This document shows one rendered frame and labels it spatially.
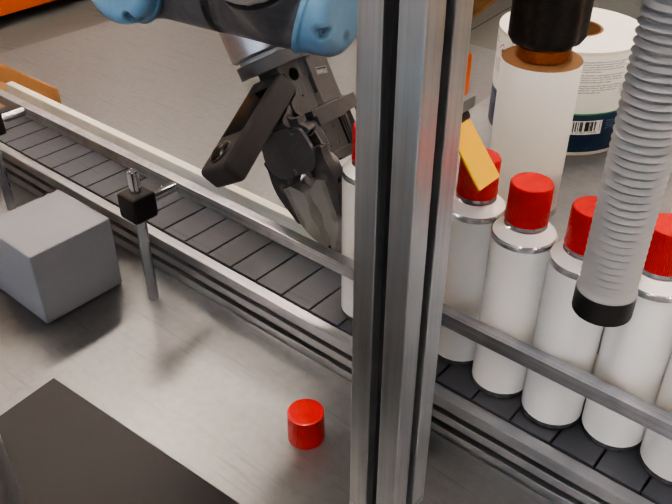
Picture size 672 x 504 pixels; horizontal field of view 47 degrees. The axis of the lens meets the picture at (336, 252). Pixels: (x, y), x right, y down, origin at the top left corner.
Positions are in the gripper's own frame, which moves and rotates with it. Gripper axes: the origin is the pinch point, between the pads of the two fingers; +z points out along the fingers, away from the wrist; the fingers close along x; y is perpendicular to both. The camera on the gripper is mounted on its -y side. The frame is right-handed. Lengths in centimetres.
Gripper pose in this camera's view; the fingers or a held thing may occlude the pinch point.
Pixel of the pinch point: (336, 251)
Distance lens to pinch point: 76.9
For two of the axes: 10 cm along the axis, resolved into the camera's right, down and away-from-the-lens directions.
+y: 6.5, -4.3, 6.3
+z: 3.8, 9.0, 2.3
